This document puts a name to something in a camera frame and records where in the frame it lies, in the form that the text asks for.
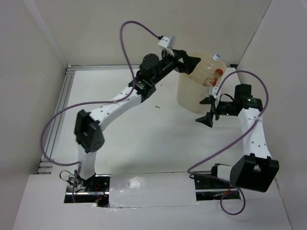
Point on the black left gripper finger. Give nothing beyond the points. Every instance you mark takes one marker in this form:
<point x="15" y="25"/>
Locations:
<point x="188" y="64"/>
<point x="179" y="52"/>

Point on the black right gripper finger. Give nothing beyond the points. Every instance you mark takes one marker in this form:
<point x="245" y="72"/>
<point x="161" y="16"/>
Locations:
<point x="208" y="100"/>
<point x="208" y="119"/>

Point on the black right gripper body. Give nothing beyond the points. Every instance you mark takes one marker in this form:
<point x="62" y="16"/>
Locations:
<point x="225" y="108"/>

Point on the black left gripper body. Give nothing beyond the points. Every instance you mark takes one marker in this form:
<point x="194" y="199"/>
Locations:
<point x="168" y="63"/>

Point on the red cap labelled bottle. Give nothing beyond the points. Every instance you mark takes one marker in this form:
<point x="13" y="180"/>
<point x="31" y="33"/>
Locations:
<point x="214" y="78"/>

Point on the clear bottle blue-white cap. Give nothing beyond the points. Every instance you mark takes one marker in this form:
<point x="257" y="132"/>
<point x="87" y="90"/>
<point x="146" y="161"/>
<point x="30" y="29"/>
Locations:
<point x="207" y="65"/>

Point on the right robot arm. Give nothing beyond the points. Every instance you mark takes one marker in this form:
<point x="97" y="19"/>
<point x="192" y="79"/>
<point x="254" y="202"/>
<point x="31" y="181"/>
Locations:
<point x="256" y="169"/>

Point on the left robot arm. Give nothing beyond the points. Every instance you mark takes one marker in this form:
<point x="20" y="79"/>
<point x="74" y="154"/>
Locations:
<point x="89" y="126"/>

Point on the beige plastic bin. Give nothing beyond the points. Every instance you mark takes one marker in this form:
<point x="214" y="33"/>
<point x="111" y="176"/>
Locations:
<point x="191" y="91"/>

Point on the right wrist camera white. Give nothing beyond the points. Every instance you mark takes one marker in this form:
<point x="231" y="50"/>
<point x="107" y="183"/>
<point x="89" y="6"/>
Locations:
<point x="214" y="92"/>

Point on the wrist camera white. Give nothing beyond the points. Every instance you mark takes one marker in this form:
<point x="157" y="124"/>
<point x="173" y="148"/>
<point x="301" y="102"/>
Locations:
<point x="214" y="92"/>
<point x="167" y="41"/>

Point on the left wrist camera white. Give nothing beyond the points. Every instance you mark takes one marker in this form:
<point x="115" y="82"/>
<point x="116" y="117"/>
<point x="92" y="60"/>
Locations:
<point x="167" y="41"/>

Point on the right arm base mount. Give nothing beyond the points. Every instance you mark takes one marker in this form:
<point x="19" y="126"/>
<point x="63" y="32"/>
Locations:
<point x="208" y="189"/>

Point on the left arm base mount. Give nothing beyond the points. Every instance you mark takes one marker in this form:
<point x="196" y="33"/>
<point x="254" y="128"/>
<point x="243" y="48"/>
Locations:
<point x="96" y="192"/>

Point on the aluminium frame rail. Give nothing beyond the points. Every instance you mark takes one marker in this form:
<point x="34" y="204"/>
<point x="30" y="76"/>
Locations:
<point x="155" y="137"/>

